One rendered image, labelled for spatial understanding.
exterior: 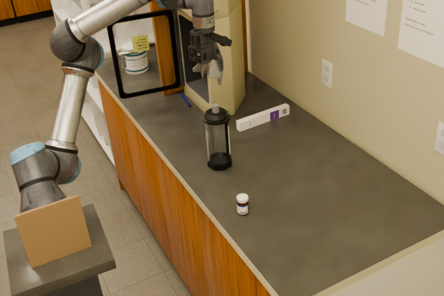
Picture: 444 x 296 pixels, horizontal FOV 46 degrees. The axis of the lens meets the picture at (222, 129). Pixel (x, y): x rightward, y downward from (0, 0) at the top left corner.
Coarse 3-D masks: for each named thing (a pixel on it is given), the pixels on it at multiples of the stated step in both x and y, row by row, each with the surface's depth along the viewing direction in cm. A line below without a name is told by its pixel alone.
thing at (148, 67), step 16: (160, 16) 238; (128, 32) 237; (144, 32) 239; (160, 32) 242; (128, 48) 240; (144, 48) 243; (160, 48) 245; (128, 64) 244; (144, 64) 247; (160, 64) 249; (128, 80) 248; (144, 80) 251; (160, 80) 253
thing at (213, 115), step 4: (212, 104) 195; (216, 104) 195; (212, 108) 195; (216, 108) 195; (220, 108) 199; (208, 112) 197; (212, 112) 196; (216, 112) 196; (220, 112) 196; (224, 112) 196; (204, 116) 197; (208, 116) 195; (212, 116) 194; (216, 116) 194; (220, 116) 194; (224, 116) 195; (212, 120) 194; (216, 120) 194
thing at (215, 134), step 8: (208, 120) 194; (224, 120) 194; (208, 128) 197; (216, 128) 195; (224, 128) 196; (208, 136) 199; (216, 136) 197; (224, 136) 198; (208, 144) 201; (216, 144) 199; (224, 144) 200; (208, 152) 204; (216, 152) 201; (224, 152) 202; (208, 160) 207; (216, 160) 203; (224, 160) 203
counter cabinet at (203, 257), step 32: (128, 128) 276; (128, 160) 301; (160, 160) 237; (128, 192) 331; (160, 192) 255; (160, 224) 276; (192, 224) 221; (192, 256) 237; (224, 256) 195; (416, 256) 169; (192, 288) 255; (224, 288) 207; (256, 288) 175; (352, 288) 159; (384, 288) 168; (416, 288) 179
